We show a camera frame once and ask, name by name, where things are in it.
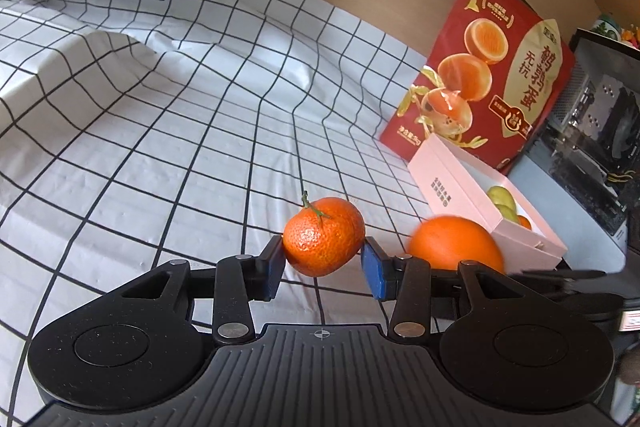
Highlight mandarin with green stem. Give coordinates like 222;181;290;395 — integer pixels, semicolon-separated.
283;191;366;278

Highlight pale pink cardboard box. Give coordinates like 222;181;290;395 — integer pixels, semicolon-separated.
407;134;569;265

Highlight black computer case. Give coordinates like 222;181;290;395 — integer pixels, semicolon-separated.
507;27;640;253

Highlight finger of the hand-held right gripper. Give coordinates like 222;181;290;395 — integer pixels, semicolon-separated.
506;269;608;300

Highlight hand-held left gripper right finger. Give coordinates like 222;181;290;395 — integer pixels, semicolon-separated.
361;237;521;341

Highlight large orange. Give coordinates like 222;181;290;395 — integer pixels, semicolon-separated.
407;215;505;274

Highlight white black checkered cloth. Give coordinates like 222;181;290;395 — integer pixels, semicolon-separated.
0;0;437;408

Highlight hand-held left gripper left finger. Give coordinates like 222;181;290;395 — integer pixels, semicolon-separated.
122;234;287;343

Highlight red printed carton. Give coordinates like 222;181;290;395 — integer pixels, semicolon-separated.
379;0;577;174

